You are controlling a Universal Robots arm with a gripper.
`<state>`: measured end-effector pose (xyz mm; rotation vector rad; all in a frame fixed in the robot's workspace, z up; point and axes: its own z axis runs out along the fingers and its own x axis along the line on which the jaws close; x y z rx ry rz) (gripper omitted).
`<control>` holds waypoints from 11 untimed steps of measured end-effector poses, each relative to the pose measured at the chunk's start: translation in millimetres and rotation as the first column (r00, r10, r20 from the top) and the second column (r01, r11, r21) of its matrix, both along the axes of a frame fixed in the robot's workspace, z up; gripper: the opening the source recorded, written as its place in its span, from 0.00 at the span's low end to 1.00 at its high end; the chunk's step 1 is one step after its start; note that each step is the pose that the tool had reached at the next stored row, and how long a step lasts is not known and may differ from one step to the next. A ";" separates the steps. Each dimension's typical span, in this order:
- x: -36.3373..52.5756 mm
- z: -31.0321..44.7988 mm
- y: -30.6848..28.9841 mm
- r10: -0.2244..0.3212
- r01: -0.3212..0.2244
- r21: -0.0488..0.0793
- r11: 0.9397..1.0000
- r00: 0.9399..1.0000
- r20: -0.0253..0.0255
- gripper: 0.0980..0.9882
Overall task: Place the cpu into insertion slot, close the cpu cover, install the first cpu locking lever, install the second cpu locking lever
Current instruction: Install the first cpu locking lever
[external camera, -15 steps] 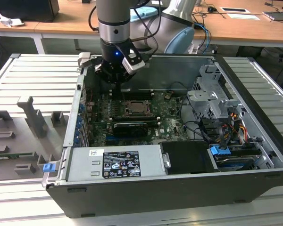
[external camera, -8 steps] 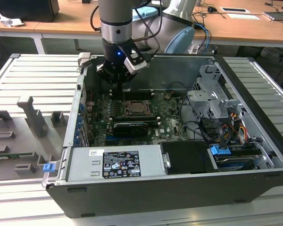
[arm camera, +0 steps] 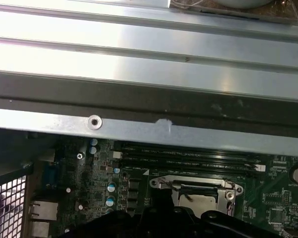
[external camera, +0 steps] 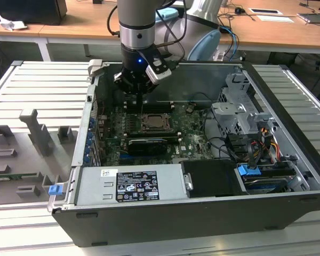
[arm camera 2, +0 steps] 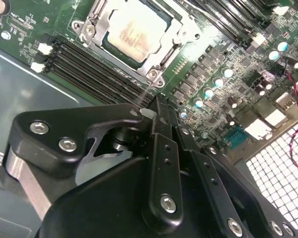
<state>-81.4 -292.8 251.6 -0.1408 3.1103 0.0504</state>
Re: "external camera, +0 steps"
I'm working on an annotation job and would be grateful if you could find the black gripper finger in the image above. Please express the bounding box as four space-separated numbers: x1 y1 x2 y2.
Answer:
139 79 159 113
113 68 140 113

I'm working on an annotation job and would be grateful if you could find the black RAM slot bank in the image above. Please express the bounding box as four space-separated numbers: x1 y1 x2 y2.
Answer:
125 129 182 141
125 100 177 113

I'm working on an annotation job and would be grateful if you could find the CPU socket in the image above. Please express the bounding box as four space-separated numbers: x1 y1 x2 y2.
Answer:
140 112 174 133

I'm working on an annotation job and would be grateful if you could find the black graphics card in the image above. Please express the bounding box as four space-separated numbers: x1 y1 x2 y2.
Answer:
127 137 168 157

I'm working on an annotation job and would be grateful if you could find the green motherboard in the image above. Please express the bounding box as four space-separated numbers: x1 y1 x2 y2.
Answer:
97 102 217 165

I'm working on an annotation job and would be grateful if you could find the wooden desk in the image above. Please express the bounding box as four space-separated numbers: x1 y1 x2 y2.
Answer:
0 0 320 62

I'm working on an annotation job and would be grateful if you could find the silver metal drive cage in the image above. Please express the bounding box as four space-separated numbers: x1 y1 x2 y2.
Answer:
210 73 277 140

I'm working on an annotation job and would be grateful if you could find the silver power supply unit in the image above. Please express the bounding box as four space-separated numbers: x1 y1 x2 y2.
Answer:
76 164 190 206

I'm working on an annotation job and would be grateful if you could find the black box on desk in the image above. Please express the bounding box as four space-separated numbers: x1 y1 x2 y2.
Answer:
0 0 68 26

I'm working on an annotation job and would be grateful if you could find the grey parts rack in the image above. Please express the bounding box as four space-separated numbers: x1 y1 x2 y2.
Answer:
0 108 79 206

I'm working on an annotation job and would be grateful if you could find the crumpled white paper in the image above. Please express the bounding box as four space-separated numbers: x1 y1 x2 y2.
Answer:
0 14 28 31

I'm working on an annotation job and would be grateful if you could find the blue case latch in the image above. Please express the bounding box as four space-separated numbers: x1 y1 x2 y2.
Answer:
48 185 63 196

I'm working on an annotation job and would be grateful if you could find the hard disk in blue carrier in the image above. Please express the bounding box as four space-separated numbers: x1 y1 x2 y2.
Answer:
236 164 296 195

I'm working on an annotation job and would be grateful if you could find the black open PC case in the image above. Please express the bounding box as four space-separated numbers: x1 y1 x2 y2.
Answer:
47 60 320 247

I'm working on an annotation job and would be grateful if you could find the white paper sheet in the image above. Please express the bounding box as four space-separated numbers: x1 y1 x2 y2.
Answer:
257 14 294 23

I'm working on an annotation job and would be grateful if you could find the green RAM stick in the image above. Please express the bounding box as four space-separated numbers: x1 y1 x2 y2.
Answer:
0 172 38 179

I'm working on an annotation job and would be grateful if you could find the grey laptop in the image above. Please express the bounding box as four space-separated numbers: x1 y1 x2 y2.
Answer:
297 12 320 26

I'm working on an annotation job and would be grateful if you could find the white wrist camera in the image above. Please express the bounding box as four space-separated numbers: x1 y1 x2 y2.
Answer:
145 57 173 86

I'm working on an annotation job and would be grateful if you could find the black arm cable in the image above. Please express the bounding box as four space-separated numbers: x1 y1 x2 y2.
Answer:
107 0 188 66

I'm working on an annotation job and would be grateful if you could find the black data wire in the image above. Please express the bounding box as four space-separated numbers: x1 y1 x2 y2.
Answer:
204 136 254 168

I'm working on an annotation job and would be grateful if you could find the blue cable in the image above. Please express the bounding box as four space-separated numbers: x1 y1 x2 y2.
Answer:
223 25 240 62

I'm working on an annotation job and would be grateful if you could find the orange yellow wire bundle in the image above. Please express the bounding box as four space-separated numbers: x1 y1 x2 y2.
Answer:
252 127 280 161

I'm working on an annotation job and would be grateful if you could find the white desk cable port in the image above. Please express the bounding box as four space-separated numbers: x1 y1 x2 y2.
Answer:
249 7 283 15

